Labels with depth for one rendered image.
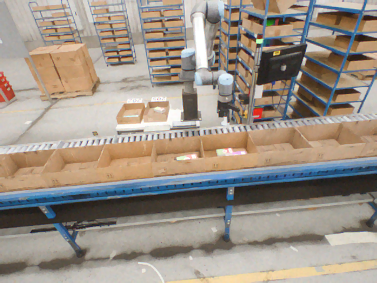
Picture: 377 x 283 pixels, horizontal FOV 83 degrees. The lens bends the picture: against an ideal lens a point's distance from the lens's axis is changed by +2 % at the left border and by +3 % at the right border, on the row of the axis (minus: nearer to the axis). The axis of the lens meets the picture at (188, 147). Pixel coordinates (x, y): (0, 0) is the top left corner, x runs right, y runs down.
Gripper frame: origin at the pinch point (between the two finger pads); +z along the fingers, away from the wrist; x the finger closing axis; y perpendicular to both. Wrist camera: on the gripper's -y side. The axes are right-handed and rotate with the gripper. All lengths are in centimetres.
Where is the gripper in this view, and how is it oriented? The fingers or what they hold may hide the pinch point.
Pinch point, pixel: (226, 124)
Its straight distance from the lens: 163.0
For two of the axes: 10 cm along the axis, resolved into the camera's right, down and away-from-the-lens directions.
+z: 0.7, 7.9, 6.0
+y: -9.9, 1.0, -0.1
